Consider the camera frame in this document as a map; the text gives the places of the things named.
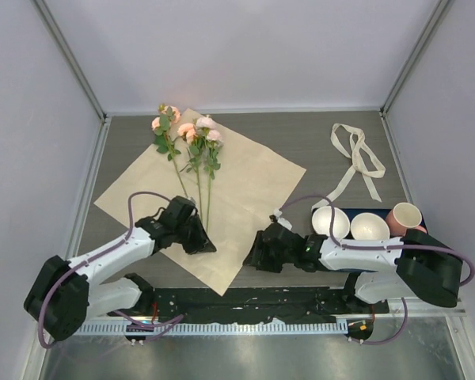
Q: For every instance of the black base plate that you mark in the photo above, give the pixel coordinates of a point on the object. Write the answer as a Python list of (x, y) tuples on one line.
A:
[(250, 306)]

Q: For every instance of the pink mug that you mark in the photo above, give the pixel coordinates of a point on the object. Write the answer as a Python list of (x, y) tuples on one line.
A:
[(402, 217)]

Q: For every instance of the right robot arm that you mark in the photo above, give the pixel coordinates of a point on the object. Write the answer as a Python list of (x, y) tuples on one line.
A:
[(413, 265)]

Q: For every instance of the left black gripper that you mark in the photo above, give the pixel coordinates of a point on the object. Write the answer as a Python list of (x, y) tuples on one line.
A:
[(202, 243)]

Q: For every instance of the dark blue mat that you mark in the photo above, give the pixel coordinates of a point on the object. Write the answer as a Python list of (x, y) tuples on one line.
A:
[(362, 240)]

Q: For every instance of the white bowl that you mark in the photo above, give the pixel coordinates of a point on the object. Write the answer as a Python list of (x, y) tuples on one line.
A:
[(326, 219), (368, 226)]

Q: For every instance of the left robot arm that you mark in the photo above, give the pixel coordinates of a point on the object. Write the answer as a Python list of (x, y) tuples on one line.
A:
[(67, 293)]

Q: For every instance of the peach fake flower with buds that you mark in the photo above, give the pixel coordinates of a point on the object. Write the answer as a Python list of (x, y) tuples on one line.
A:
[(161, 126)]

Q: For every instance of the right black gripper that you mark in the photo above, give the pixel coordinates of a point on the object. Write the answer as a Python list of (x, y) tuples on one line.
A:
[(264, 263)]

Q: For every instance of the right white bowl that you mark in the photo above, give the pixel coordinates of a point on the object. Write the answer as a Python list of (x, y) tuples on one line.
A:
[(368, 226)]

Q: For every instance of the white slotted cable duct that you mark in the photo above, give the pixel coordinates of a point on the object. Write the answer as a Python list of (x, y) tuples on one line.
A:
[(275, 327)]

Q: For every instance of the cream ribbon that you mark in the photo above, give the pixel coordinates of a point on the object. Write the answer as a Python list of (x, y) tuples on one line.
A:
[(363, 161)]

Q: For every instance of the orange beige wrapping paper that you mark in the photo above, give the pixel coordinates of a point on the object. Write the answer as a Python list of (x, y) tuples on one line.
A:
[(255, 178)]

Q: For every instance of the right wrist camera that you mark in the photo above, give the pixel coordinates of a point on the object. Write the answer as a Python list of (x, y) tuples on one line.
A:
[(276, 217)]

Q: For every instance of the left white bowl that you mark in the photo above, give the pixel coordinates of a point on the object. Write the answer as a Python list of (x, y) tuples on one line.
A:
[(326, 219)]

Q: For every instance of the light pink fake flower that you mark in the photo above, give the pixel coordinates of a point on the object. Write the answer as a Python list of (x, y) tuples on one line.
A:
[(210, 143)]

